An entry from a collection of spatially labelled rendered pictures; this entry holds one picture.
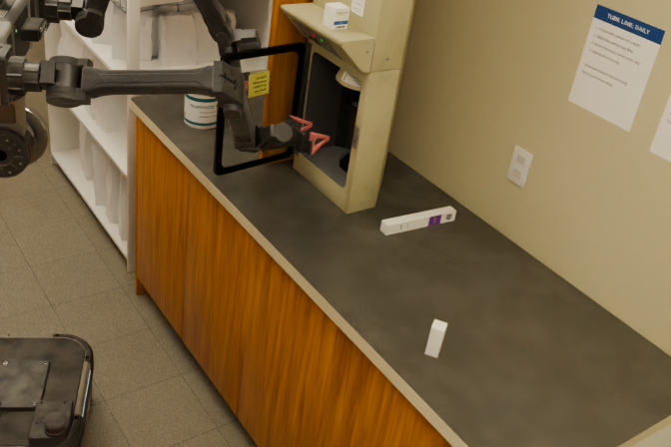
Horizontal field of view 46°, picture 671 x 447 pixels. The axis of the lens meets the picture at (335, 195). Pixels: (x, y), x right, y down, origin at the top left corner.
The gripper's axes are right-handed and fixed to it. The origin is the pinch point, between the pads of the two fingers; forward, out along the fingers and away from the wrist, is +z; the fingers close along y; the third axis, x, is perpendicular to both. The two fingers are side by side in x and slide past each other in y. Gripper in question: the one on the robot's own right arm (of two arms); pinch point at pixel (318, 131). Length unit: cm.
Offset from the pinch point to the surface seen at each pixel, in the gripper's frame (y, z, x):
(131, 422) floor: 18, -53, 117
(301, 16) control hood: 8.1, -5.2, -33.7
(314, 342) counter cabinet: -41, -21, 43
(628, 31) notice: -59, 50, -48
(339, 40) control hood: -11.5, -4.9, -33.7
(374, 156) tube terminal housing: -12.8, 12.9, 4.3
